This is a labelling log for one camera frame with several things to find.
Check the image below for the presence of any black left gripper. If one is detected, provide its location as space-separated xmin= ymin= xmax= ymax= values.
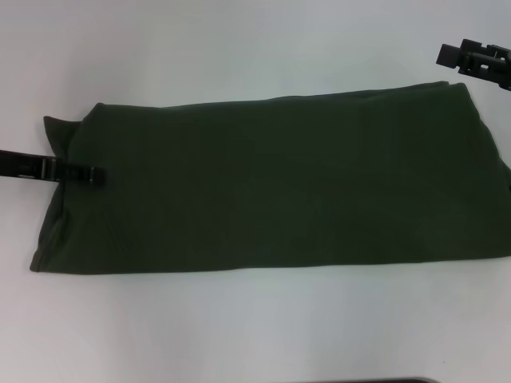
xmin=0 ymin=148 xmax=106 ymax=188

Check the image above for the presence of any dark green FREE! t-shirt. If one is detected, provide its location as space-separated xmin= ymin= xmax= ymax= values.
xmin=29 ymin=81 xmax=511 ymax=276

